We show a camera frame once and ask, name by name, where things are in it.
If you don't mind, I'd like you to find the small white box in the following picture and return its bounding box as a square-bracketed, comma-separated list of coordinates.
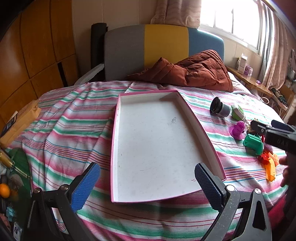
[236, 53, 248, 75]

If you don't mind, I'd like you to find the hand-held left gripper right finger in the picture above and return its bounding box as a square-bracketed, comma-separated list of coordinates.
[194, 163, 272, 241]

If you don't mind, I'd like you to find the striped bedsheet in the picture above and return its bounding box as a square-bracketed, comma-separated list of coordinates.
[5, 80, 289, 241]

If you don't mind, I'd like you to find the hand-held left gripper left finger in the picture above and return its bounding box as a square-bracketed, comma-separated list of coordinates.
[23, 162, 101, 241]

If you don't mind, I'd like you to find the green white round case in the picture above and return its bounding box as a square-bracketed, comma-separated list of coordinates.
[231, 104, 245, 121]

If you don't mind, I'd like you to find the pink white tray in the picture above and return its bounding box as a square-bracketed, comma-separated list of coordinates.
[110, 90, 227, 204]

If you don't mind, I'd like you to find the wooden wardrobe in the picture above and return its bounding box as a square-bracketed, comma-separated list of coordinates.
[0, 0, 79, 130]

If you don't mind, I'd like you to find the person's right hand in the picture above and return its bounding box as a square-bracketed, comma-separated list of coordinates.
[279, 156, 296, 188]

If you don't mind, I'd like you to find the cardboard box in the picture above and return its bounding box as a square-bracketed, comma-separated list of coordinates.
[0, 100, 41, 149]

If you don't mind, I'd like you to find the black grey cylinder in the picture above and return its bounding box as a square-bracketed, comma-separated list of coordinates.
[210, 97, 232, 118]

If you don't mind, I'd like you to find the orange fruit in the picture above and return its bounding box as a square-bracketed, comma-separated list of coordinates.
[0, 184, 11, 198]

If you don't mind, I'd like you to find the window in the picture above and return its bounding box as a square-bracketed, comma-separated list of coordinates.
[199, 0, 264, 50]

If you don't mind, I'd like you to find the wooden side shelf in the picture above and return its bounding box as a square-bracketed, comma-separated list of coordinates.
[225, 66, 289, 116]

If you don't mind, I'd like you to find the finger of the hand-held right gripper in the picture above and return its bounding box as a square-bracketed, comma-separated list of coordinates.
[271, 120, 296, 133]
[250, 120, 269, 135]

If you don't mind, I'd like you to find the brown quilt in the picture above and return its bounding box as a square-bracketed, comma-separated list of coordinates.
[127, 49, 234, 92]

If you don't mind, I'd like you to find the purple figurine toy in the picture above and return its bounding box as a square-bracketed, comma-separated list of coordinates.
[229, 120, 246, 141]

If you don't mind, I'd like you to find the yellow plastic piece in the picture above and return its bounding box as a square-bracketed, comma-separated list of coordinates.
[264, 160, 277, 183]

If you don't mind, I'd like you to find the grey yellow blue headboard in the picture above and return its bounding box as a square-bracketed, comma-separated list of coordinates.
[104, 24, 225, 81]

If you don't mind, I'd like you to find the green ribbed toy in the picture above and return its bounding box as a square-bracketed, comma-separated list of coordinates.
[243, 134, 265, 156]

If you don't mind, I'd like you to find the beige curtain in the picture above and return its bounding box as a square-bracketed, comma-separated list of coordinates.
[150, 0, 201, 29]
[258, 0, 289, 88]

